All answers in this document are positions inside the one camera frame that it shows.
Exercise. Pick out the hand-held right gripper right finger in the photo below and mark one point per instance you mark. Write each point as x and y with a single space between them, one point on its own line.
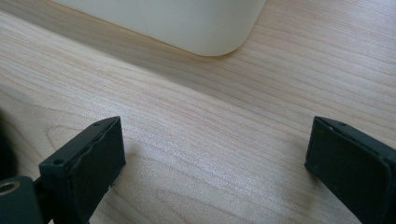
351 165

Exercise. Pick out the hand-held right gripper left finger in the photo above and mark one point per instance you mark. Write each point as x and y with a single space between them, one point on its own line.
84 168

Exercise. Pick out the white plastic container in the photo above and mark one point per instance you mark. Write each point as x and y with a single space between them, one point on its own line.
174 21

